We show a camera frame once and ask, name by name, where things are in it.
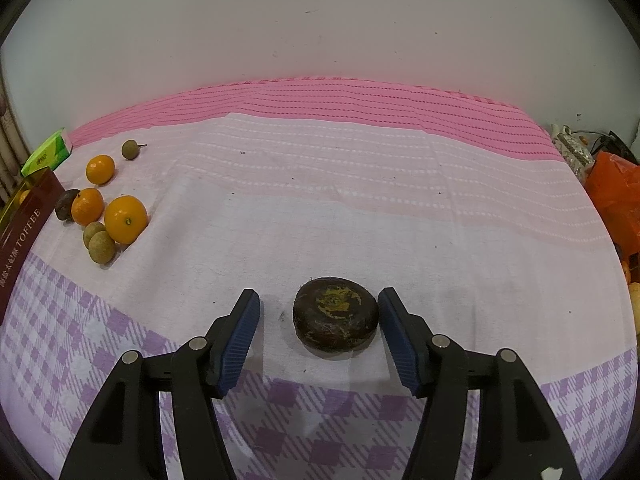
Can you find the maroon candy box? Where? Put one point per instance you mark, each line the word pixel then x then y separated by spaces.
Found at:
pixel 25 245

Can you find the large orange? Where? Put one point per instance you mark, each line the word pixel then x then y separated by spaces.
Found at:
pixel 125 220

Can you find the green tissue pack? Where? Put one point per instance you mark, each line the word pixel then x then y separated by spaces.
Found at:
pixel 47 154

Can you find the orange plastic bag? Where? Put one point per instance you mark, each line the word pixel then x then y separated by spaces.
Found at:
pixel 617 200

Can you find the yellow fruit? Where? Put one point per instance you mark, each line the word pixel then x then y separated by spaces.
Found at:
pixel 635 300

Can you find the dark brown round fruit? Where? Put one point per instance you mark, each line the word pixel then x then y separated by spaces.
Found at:
pixel 62 205

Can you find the small orange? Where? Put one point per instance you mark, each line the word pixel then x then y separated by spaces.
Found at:
pixel 23 197
pixel 88 206
pixel 100 169

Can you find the dark brown water chestnut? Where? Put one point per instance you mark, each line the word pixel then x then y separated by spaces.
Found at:
pixel 335 320

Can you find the green-brown longan pair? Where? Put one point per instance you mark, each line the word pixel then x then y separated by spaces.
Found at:
pixel 102 250

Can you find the silver foil package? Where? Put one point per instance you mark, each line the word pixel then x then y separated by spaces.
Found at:
pixel 572 155

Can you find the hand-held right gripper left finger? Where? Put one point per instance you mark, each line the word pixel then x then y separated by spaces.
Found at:
pixel 240 340

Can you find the longan with stem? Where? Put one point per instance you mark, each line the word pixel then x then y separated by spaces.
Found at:
pixel 130 150

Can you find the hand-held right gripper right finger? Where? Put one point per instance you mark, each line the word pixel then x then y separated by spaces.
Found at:
pixel 400 340

